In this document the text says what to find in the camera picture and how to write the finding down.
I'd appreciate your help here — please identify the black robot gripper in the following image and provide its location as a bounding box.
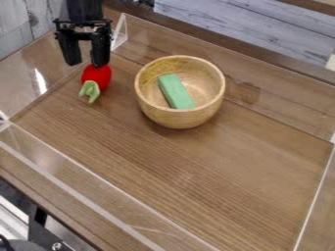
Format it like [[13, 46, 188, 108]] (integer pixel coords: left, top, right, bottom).
[[54, 0, 111, 68]]

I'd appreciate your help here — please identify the red plush tomato toy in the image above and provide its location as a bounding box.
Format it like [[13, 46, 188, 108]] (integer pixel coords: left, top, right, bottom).
[[79, 65, 113, 103]]

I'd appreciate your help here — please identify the wooden bowl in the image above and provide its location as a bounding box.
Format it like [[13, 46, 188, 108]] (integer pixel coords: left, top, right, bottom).
[[135, 55, 226, 129]]

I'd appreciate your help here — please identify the green rectangular block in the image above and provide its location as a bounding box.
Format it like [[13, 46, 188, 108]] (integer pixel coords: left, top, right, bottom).
[[159, 74, 197, 109]]

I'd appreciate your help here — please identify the clear acrylic table barrier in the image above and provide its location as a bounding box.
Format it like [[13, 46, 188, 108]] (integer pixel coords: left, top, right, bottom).
[[0, 110, 333, 251]]

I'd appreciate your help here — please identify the black metal bracket with bolt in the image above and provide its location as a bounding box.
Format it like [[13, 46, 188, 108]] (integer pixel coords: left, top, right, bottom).
[[29, 208, 75, 251]]

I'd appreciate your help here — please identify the black cable lower left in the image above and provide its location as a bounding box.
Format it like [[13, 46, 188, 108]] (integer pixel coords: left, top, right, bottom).
[[0, 234, 17, 251]]

